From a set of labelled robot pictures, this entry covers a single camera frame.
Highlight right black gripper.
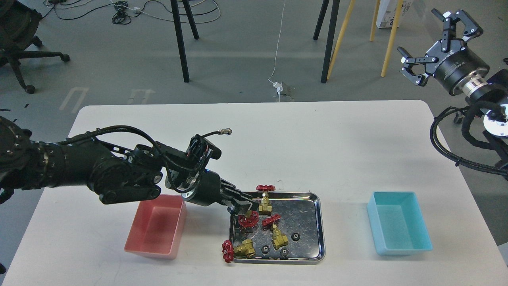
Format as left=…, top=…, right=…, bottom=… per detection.
left=397, top=8, right=490, bottom=96

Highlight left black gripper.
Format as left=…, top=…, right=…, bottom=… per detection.
left=182, top=172, right=259, bottom=216

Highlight brass valve red handle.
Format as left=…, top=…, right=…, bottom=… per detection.
left=256, top=185, right=275, bottom=216
left=262, top=214, right=289, bottom=250
left=237, top=211, right=259, bottom=228

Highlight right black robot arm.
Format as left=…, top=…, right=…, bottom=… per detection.
left=397, top=9, right=508, bottom=178

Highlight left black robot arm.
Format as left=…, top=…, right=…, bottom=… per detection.
left=0, top=117, right=259, bottom=216

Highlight brass valve bottom left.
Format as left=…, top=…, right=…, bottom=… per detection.
left=221, top=239, right=256, bottom=263

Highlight white cardboard box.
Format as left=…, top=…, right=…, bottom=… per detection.
left=376, top=0, right=414, bottom=29

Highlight pink plastic box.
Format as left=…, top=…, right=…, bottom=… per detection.
left=124, top=194, right=187, bottom=259

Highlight blue plastic box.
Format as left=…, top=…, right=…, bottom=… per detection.
left=367, top=191, right=433, bottom=256

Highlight yellow wooden leg right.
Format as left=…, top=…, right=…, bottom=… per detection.
left=381, top=0, right=403, bottom=77

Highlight yellow wooden leg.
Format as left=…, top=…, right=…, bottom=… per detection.
left=369, top=0, right=381, bottom=42
left=381, top=0, right=403, bottom=77
left=327, top=0, right=356, bottom=79

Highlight metal tray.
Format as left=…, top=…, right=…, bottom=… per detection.
left=229, top=191, right=325, bottom=265

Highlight yellow wooden leg middle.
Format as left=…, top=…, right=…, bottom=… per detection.
left=369, top=0, right=381, bottom=42

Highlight yellow wooden leg left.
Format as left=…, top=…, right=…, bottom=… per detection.
left=327, top=0, right=356, bottom=79

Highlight black stand leg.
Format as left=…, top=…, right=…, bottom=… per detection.
left=313, top=0, right=340, bottom=84

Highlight black tripod legs left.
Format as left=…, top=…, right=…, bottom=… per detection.
left=170, top=0, right=199, bottom=83

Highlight black office chair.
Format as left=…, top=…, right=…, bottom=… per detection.
left=0, top=0, right=70, bottom=94

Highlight brass valve top red handle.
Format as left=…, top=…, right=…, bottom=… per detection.
left=256, top=185, right=275, bottom=216

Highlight white cable with plug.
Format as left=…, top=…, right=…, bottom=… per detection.
left=267, top=0, right=287, bottom=102

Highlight black floor cables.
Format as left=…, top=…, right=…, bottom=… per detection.
left=43, top=0, right=221, bottom=25

